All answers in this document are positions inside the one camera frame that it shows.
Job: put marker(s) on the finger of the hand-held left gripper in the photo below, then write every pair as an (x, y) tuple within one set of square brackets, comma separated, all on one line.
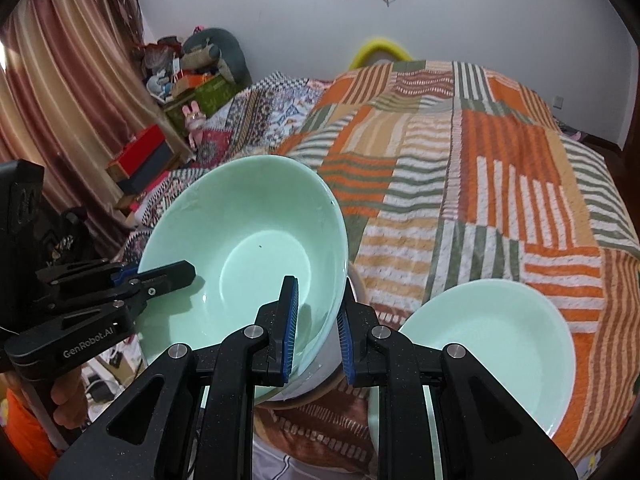
[(170, 275), (120, 275)]

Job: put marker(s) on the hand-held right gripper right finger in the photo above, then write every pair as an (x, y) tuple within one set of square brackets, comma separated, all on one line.
[(345, 340)]

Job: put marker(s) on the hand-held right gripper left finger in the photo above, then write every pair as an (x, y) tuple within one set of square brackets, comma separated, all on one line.
[(291, 330)]

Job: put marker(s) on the white bowl with dark dots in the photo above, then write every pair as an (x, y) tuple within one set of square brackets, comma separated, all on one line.
[(320, 365)]

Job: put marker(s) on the pink bowl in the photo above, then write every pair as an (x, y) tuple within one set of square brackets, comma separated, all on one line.
[(312, 401)]

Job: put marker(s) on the green bowl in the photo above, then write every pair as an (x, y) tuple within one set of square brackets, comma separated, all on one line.
[(250, 230)]

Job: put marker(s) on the person's left forearm orange sleeve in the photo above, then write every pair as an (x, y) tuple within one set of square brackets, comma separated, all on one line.
[(25, 425)]

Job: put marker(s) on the person's left hand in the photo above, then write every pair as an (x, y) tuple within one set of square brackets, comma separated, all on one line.
[(67, 395)]

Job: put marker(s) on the red box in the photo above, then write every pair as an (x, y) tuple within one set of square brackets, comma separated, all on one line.
[(140, 147)]

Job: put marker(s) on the white striped cloth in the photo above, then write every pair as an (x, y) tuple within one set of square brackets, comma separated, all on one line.
[(280, 462)]

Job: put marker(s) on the green plate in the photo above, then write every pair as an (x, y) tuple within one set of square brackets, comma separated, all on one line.
[(480, 340)]

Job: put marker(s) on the pink bunny toy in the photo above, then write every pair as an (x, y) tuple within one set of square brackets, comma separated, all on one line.
[(192, 115)]

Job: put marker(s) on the floral patterned quilt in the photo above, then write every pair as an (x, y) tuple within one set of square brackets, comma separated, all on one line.
[(260, 110)]

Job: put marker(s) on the orange box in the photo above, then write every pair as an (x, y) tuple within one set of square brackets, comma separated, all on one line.
[(192, 82)]

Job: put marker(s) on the brown striped curtain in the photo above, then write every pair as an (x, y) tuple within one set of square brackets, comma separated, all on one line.
[(75, 85)]

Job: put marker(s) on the pile of bags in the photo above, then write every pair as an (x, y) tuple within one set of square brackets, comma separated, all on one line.
[(157, 67)]

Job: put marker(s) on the orange striped patchwork blanket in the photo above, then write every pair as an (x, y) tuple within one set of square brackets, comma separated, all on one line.
[(500, 185)]

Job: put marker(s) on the grey plush toy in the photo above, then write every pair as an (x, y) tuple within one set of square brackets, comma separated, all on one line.
[(225, 42)]

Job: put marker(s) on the cartoon printed sheet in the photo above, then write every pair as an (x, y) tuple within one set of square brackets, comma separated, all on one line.
[(592, 460)]

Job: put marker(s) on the white wall socket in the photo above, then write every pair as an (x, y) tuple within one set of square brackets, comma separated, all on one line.
[(558, 102)]

